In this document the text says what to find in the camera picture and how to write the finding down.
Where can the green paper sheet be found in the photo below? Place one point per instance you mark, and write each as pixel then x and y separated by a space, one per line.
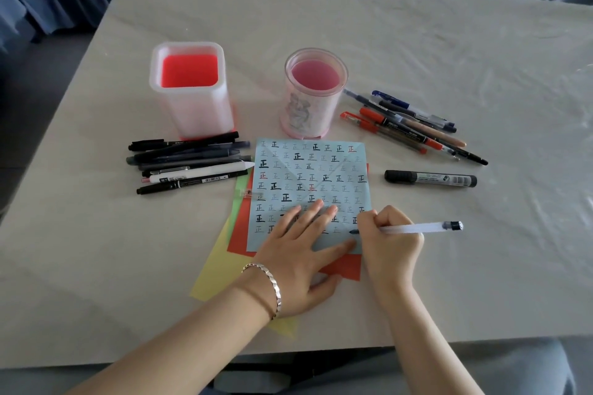
pixel 237 209

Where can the blue paper with writing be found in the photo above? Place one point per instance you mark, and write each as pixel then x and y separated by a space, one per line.
pixel 343 168

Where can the person's left forearm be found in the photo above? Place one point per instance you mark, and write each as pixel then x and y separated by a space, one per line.
pixel 176 348

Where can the yellow paper sheet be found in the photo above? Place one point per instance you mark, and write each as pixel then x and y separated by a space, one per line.
pixel 213 274

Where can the square white red pen holder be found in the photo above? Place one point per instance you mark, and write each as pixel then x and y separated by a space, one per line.
pixel 194 112

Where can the pile of assorted pens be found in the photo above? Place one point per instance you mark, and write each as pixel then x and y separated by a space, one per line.
pixel 407 126

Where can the white pen with black label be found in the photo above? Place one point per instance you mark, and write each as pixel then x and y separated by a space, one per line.
pixel 208 172

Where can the red paper sheet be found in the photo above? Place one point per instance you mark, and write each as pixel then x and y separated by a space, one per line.
pixel 343 267

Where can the black marker pen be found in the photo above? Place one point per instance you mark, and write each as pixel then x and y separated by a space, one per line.
pixel 143 145

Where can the thick black grey marker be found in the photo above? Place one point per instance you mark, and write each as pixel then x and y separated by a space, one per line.
pixel 431 178

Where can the clear barrel gel pen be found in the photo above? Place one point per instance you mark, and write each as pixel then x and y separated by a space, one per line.
pixel 431 227

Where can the long grey pen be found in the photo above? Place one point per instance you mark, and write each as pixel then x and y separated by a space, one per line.
pixel 208 162

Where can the thin black fineliner pen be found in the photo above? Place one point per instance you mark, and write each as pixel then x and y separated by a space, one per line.
pixel 194 182

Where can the black marker with barcode label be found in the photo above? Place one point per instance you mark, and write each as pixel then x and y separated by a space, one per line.
pixel 162 171

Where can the person's right hand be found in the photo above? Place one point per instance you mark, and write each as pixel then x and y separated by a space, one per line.
pixel 391 260

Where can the person's left hand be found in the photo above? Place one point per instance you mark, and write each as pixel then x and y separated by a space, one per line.
pixel 292 269

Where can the round pink pen holder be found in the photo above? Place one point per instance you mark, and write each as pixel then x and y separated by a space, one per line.
pixel 306 112

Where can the person's right forearm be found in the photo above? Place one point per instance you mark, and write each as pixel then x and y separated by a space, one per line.
pixel 426 353

